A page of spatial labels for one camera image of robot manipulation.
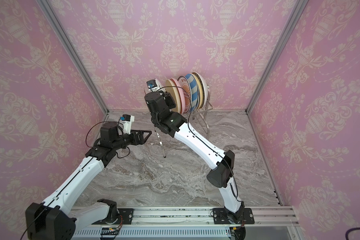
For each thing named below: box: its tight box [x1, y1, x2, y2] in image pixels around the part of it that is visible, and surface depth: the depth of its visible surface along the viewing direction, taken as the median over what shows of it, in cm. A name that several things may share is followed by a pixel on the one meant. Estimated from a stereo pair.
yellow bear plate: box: [190, 73, 202, 110], surface depth 74 cm
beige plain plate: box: [165, 79, 181, 114], surface depth 71 cm
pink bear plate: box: [170, 78, 185, 114], surface depth 72 cm
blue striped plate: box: [185, 73, 199, 113], surface depth 74 cm
